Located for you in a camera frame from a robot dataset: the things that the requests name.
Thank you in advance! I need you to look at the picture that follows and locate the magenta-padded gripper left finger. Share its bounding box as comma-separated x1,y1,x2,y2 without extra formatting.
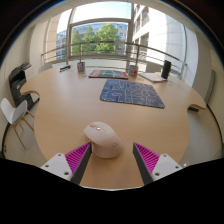
39,142,93,186

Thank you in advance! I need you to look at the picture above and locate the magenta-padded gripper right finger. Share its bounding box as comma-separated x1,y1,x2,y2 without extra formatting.
132,142,184,186

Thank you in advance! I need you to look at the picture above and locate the beige computer mouse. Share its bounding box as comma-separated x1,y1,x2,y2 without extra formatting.
83,121,125,159

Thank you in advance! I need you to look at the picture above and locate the blue patterned mouse pad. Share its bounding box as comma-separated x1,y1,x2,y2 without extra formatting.
99,78,166,109

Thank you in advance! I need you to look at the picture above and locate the white chair with wooden legs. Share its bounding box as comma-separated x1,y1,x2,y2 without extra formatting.
0,97,35,150

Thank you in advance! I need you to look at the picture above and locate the open illustrated book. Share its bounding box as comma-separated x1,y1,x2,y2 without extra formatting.
138,71,168,83

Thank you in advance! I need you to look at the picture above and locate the black cylindrical speaker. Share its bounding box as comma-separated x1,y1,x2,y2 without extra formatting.
160,59,172,80

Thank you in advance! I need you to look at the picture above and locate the small blue stapler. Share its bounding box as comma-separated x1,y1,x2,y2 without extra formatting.
59,64,72,73

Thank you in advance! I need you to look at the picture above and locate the blue patterned tin can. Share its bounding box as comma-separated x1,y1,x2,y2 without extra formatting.
76,61,86,74

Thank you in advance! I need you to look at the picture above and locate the red and white tin can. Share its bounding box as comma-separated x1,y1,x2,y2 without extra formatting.
128,64,139,77

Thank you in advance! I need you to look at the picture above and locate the red and blue magazine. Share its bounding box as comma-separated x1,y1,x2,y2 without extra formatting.
87,69,130,81

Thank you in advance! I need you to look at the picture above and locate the metal balcony railing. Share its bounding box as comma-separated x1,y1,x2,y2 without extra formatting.
40,40,188,79

